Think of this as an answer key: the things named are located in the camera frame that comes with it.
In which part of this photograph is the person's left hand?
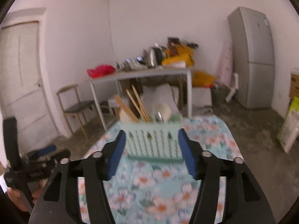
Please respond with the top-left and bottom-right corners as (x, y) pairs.
(7, 183), (45, 212)

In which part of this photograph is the wooden chair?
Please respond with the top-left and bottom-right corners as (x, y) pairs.
(56, 83), (99, 140)

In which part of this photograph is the yellow bag with white paper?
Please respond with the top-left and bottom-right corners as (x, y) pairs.
(162, 48), (196, 67)

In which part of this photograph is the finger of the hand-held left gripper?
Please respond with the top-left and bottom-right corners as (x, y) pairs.
(27, 144), (58, 159)
(28, 150), (71, 169)

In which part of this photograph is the red plastic bag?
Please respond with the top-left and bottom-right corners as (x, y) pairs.
(87, 65), (116, 79)

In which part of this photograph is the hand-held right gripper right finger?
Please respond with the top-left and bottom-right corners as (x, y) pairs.
(178, 129), (276, 224)

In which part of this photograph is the steel electric kettle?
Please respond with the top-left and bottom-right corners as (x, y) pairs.
(146, 47), (164, 67)

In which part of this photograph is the white pipe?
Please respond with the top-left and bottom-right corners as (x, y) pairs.
(224, 72), (239, 102)

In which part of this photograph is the white table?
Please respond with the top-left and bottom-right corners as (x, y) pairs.
(89, 66), (195, 131)

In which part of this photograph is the brown paper bag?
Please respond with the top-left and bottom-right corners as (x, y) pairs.
(167, 37), (182, 52)

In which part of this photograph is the white cloth bundle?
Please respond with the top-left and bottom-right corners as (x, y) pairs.
(142, 83), (181, 115)

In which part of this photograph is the grey refrigerator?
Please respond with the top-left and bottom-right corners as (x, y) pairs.
(227, 7), (276, 109)

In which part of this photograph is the white and green rice bag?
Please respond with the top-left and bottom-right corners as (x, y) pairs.
(277, 97), (299, 154)

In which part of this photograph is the white box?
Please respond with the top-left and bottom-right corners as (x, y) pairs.
(192, 87), (213, 108)

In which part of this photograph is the yellow plastic bag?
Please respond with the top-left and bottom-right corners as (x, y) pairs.
(192, 71), (217, 88)

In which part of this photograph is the teal perforated utensil holder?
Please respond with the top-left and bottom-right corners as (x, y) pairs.
(120, 114), (184, 162)

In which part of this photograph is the wooden chopstick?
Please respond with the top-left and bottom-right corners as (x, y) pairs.
(113, 95), (137, 123)
(131, 84), (152, 122)
(126, 89), (148, 123)
(116, 96), (140, 123)

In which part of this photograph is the white door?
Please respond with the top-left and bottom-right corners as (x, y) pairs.
(0, 8), (59, 151)

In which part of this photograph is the white plastic ladle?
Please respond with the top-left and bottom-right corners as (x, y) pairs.
(153, 103), (172, 123)

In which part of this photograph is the floral blue blanket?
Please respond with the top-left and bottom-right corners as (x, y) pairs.
(77, 115), (244, 224)

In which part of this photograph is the pink board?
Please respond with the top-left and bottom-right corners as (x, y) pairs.
(216, 41), (234, 87)

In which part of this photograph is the brown cardboard box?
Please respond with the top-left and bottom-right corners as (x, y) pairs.
(290, 68), (299, 101)

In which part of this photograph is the metal cookware pile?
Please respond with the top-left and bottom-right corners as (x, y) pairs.
(116, 57), (148, 72)

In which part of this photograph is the white plastic spoon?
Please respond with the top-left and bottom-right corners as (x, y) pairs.
(119, 107), (139, 123)

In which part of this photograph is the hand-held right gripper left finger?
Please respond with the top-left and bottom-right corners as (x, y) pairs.
(29, 129), (127, 224)

